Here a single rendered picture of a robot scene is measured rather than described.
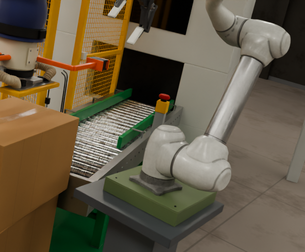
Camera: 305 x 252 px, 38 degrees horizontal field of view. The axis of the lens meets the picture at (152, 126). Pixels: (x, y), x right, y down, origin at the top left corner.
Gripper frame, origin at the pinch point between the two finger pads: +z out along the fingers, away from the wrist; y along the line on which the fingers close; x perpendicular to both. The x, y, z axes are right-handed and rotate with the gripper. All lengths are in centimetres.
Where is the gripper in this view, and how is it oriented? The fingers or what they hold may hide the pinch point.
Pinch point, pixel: (122, 28)
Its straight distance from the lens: 148.3
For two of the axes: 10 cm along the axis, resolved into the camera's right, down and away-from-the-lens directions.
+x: 7.6, 3.3, -5.6
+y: -3.9, -4.7, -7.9
